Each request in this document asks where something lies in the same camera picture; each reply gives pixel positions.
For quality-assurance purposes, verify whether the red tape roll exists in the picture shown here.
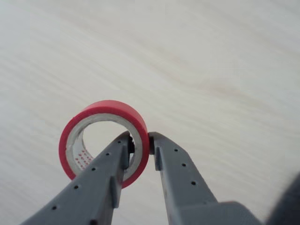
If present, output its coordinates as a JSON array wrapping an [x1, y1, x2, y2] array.
[[58, 100, 150, 189]]

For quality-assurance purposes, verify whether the dark blurry object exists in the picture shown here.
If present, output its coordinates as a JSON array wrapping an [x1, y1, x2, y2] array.
[[266, 171, 300, 225]]

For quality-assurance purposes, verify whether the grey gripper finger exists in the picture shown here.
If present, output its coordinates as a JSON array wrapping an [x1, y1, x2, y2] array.
[[148, 131, 262, 225], [20, 130, 132, 225]]

